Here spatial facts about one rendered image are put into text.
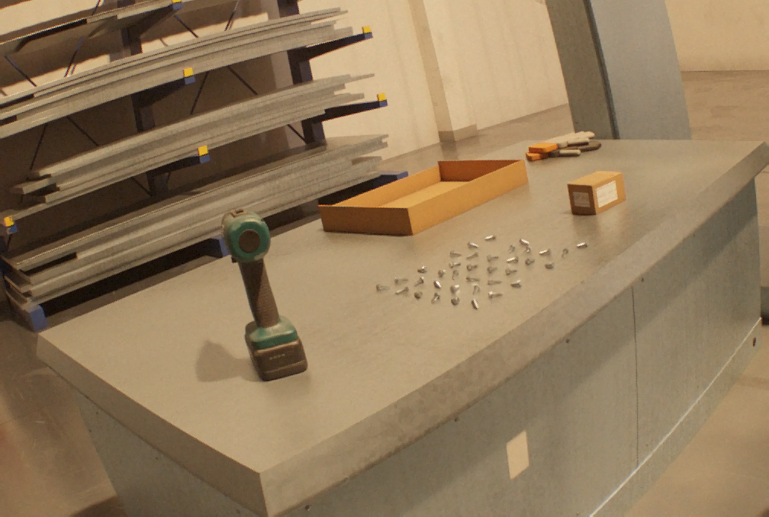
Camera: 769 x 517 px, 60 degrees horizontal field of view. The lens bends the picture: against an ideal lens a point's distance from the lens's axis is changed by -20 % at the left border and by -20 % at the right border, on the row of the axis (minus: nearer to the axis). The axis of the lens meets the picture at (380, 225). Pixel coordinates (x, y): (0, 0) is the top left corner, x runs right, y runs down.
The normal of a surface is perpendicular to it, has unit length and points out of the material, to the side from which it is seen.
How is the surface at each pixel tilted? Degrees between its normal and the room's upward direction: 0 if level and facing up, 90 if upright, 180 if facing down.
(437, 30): 90
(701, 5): 90
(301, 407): 0
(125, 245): 90
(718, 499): 0
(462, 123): 90
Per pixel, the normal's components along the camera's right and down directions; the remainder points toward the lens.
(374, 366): -0.20, -0.95
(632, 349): 0.66, 0.04
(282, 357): 0.30, 0.16
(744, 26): -0.76, 0.30
